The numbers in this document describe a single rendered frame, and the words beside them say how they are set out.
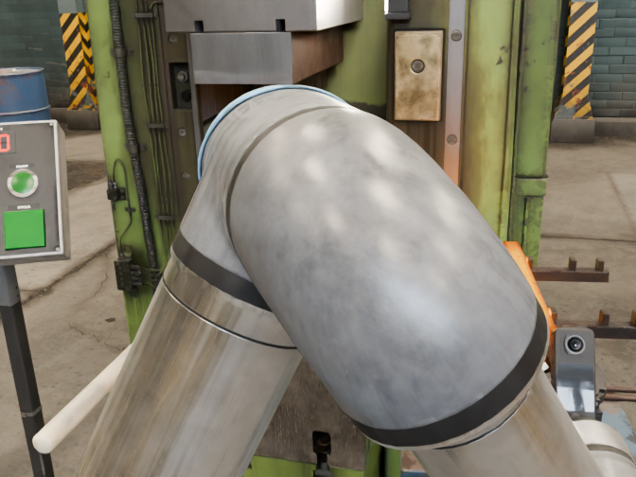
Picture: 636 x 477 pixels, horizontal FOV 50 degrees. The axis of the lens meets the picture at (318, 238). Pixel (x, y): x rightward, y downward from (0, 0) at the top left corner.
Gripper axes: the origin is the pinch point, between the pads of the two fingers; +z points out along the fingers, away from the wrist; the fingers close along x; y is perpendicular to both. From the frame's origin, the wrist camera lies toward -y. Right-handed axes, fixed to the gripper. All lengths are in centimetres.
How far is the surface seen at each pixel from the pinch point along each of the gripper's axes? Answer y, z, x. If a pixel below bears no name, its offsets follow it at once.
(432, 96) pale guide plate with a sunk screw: -26, 51, -15
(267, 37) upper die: -38, 43, -45
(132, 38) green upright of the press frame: -37, 62, -78
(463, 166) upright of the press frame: -12, 53, -8
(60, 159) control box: -15, 44, -90
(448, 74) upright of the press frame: -30, 53, -12
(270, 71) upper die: -32, 43, -45
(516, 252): -0.9, 33.1, 0.2
